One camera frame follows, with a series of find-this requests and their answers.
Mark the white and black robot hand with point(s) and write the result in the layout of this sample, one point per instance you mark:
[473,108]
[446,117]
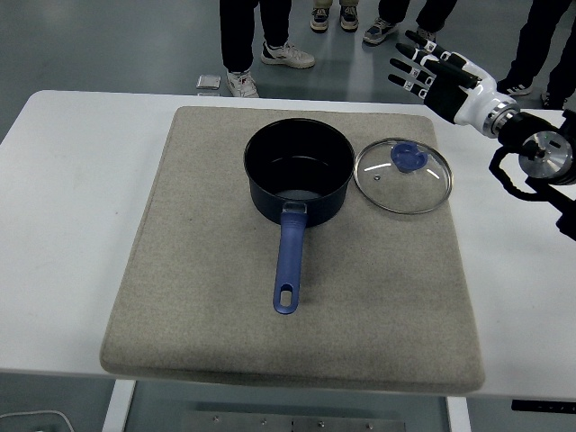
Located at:
[477,101]

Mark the glass pot lid blue knob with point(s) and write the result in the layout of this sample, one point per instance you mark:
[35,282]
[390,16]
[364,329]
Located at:
[407,157]

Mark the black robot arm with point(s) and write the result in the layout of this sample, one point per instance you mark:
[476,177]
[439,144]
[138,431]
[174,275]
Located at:
[544,153]

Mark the person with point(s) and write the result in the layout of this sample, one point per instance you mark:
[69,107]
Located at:
[438,13]
[535,36]
[320,18]
[238,27]

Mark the silver floor plate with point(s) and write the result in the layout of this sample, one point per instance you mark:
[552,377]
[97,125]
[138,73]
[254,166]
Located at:
[209,94]
[209,82]

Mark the black table control panel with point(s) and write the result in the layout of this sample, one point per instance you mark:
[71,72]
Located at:
[544,405]

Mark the white table leg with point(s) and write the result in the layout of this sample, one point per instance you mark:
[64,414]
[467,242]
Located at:
[118,407]
[458,416]

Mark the beige grey fabric mat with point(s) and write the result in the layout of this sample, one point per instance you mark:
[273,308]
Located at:
[202,270]

